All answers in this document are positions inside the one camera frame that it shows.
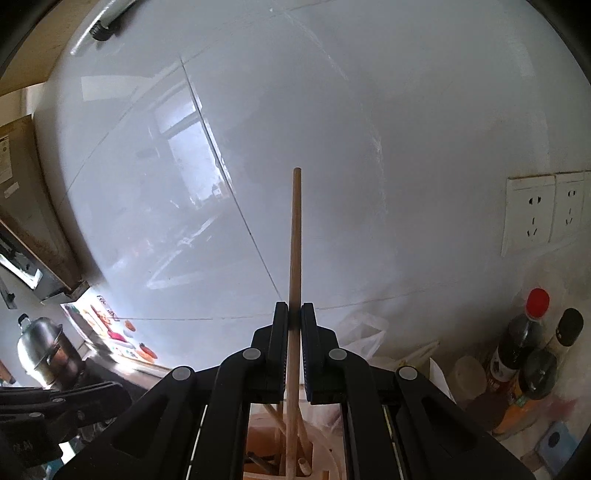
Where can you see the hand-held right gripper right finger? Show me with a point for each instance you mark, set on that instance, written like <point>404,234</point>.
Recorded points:
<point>308,332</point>

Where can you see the fruit printed board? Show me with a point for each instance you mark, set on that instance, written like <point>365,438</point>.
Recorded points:
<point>111,330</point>

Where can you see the black capped bottle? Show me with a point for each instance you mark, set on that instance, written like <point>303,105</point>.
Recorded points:
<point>569,325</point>

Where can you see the white wall outlet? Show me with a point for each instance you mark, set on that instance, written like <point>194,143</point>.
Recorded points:
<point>531,217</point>
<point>569,207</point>

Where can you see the light wooden chopstick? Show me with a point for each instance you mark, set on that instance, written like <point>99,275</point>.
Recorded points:
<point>295,240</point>
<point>274,422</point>

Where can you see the steel steamer pot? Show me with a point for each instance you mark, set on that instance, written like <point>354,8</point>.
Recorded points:
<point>46,344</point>

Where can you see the blue card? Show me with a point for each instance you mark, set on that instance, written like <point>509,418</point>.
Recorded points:
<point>558,441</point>

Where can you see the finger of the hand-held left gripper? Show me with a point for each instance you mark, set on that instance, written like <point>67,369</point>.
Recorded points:
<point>92,401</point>

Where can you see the white paper packet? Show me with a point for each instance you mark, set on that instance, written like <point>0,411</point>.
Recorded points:
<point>429,369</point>

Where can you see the clear plastic bag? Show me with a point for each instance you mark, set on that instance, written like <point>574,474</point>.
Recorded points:
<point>364,334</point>

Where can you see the range hood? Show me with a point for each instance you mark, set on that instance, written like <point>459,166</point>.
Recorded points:
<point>25,272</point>

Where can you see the red capped dark bottle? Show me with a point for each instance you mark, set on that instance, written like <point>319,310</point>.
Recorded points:
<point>519,337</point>

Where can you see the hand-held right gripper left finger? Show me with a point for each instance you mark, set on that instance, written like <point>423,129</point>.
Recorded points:
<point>280,332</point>

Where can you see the brown jar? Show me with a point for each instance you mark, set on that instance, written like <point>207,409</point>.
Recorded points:
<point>485,410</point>

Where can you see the white pipe black cap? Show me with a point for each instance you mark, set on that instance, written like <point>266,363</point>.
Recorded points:
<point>99,31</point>

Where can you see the white utensil holder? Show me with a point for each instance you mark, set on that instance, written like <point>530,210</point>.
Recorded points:
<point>325,445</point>

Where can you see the orange bottle dark cap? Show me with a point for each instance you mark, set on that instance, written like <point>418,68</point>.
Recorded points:
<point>535,376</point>

